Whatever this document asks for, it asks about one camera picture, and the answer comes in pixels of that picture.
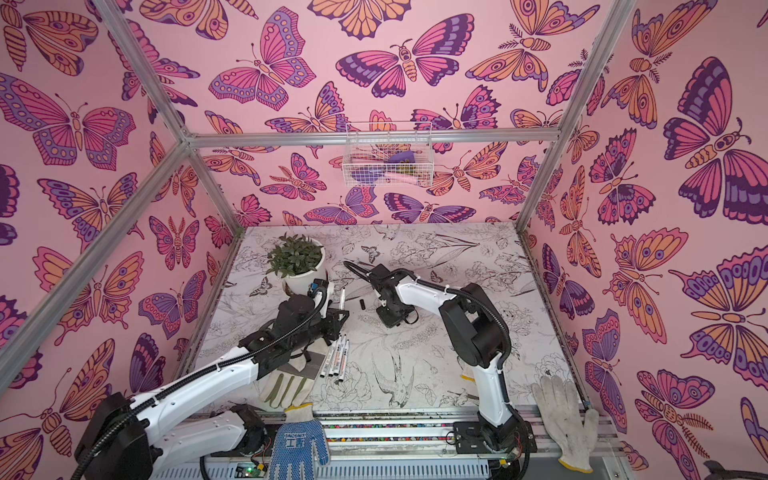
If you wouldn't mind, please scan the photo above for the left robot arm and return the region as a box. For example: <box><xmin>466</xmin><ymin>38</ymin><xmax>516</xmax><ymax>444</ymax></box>
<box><xmin>72</xmin><ymin>289</ymin><xmax>350</xmax><ymax>479</ymax></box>

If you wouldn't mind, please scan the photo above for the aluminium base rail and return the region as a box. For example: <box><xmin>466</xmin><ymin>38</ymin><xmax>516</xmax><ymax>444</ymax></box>
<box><xmin>131</xmin><ymin>404</ymin><xmax>625</xmax><ymax>480</ymax></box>

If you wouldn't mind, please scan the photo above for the wire wall basket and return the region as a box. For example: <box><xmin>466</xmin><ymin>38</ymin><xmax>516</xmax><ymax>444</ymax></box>
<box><xmin>340</xmin><ymin>120</ymin><xmax>435</xmax><ymax>188</ymax></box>

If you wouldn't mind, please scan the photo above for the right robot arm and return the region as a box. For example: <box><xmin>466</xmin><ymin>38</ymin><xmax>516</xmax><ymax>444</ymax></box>
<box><xmin>344</xmin><ymin>261</ymin><xmax>536</xmax><ymax>460</ymax></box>

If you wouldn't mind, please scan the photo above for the grey white work glove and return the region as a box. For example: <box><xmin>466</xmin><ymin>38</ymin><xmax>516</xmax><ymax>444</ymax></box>
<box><xmin>259</xmin><ymin>339</ymin><xmax>329</xmax><ymax>410</ymax></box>

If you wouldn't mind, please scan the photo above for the white plant pot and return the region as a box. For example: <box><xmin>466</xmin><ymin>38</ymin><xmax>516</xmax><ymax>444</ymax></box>
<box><xmin>282</xmin><ymin>247</ymin><xmax>328</xmax><ymax>295</ymax></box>

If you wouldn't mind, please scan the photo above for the green potted plant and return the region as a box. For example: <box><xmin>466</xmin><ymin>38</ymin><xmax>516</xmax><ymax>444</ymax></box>
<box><xmin>267</xmin><ymin>234</ymin><xmax>323</xmax><ymax>278</ymax></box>

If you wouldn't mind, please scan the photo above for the blue dotted glove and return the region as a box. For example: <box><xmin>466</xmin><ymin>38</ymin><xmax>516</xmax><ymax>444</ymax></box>
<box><xmin>267</xmin><ymin>403</ymin><xmax>330</xmax><ymax>480</ymax></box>

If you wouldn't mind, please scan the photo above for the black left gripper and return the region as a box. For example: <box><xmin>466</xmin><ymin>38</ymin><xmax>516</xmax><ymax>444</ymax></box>
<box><xmin>285</xmin><ymin>307</ymin><xmax>350</xmax><ymax>356</ymax></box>

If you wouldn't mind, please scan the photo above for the white knit glove right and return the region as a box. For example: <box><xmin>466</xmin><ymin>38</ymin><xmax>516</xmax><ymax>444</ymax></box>
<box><xmin>531</xmin><ymin>376</ymin><xmax>599</xmax><ymax>474</ymax></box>

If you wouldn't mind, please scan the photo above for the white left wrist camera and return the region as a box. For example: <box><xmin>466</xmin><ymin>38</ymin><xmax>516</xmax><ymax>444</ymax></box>
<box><xmin>308</xmin><ymin>278</ymin><xmax>334</xmax><ymax>318</ymax></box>

